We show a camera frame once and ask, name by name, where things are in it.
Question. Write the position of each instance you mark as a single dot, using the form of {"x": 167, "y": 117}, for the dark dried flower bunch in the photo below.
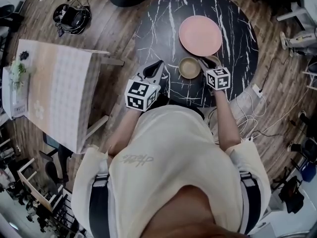
{"x": 24, "y": 55}

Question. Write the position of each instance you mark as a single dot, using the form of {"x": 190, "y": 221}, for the white cabinet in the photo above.
{"x": 15, "y": 100}

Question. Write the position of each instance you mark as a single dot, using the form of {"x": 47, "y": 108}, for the person's cream t-shirt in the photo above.
{"x": 173, "y": 137}

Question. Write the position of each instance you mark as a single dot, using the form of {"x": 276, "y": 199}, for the pink plate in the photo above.
{"x": 200, "y": 35}

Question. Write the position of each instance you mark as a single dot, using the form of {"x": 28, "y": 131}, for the black headset on floor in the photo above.
{"x": 71, "y": 18}

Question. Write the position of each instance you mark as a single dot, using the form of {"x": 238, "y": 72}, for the person's left forearm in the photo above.
{"x": 126, "y": 130}

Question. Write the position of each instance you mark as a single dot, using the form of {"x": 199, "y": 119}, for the small potted plant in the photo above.
{"x": 17, "y": 71}

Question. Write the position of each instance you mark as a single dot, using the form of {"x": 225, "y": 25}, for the tan bowl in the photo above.
{"x": 215, "y": 58}
{"x": 189, "y": 68}

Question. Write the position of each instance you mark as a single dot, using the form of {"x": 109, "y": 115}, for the white table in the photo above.
{"x": 292, "y": 15}

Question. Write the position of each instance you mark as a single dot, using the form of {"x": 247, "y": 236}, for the person's right forearm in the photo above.
{"x": 226, "y": 123}

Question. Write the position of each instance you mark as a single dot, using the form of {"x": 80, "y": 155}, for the white power strip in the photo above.
{"x": 257, "y": 90}

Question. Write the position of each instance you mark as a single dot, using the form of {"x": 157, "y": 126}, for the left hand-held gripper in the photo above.
{"x": 141, "y": 94}

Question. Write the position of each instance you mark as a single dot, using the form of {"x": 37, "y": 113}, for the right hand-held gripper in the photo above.
{"x": 219, "y": 79}

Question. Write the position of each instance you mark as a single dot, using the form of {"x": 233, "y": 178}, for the checked cloth table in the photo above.
{"x": 59, "y": 88}

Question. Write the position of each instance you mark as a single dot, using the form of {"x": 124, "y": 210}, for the person's head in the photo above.
{"x": 185, "y": 207}

